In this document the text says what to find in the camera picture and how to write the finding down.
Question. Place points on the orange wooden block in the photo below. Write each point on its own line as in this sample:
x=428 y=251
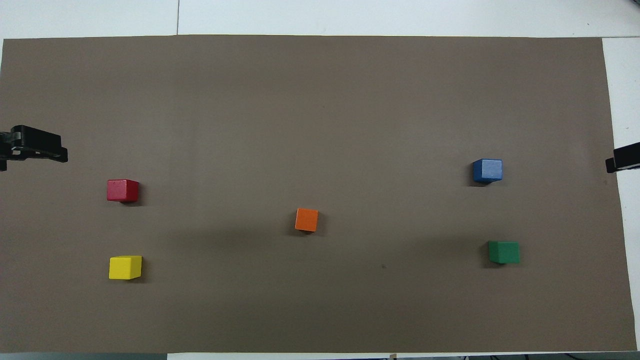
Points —
x=306 y=220

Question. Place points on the green wooden block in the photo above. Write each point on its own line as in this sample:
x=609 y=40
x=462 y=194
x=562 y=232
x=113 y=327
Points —
x=504 y=252

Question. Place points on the blue wooden block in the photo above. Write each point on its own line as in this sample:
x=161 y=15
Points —
x=487 y=171

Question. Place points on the red wooden block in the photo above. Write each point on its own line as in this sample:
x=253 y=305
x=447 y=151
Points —
x=121 y=190

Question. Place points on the yellow wooden block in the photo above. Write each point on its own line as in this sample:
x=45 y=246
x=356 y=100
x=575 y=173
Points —
x=124 y=268

